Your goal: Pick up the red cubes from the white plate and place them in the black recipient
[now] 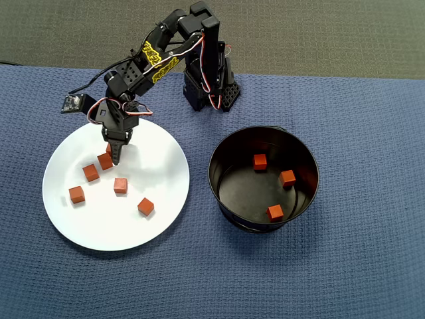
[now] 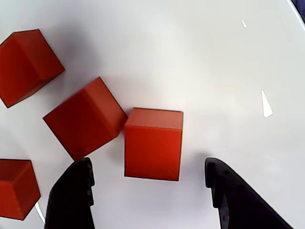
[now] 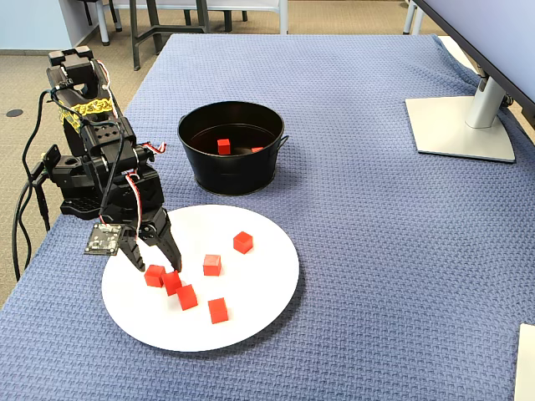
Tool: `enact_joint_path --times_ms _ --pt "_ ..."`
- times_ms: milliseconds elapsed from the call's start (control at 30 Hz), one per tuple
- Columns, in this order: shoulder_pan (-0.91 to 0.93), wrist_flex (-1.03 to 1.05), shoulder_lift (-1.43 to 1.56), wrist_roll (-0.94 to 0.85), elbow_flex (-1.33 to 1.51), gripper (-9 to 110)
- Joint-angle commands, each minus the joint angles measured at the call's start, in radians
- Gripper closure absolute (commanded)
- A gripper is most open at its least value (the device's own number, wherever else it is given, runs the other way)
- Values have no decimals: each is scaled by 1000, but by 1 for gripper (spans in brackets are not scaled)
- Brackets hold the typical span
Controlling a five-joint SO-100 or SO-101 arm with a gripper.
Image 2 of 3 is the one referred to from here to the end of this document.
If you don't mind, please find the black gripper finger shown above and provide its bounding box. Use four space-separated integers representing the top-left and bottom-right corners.
44 156 95 229
204 156 295 229

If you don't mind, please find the small red cube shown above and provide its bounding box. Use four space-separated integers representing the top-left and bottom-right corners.
123 107 184 182
0 159 41 221
42 76 129 162
0 28 66 109

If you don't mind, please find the white round plate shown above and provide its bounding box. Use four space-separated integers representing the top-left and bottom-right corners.
0 0 305 229

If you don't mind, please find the blue woven table cloth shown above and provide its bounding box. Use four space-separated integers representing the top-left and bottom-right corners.
289 0 305 24

